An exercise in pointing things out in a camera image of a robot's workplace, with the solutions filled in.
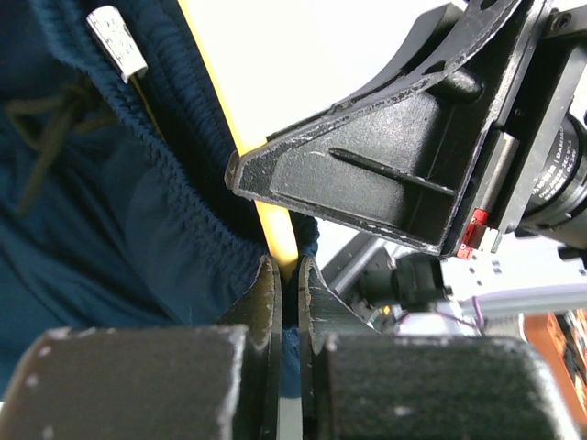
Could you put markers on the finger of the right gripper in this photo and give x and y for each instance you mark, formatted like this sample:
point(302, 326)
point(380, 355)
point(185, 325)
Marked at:
point(404, 173)

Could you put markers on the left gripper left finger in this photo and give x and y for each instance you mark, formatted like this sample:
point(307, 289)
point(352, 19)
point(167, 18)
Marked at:
point(220, 381)

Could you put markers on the navy blue shorts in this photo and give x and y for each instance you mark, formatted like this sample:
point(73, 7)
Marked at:
point(114, 210)

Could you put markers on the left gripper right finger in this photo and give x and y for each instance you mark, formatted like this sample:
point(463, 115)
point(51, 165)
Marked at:
point(360, 384)

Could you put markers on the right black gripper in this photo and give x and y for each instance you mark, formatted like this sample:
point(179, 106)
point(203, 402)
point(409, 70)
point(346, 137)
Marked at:
point(535, 178)

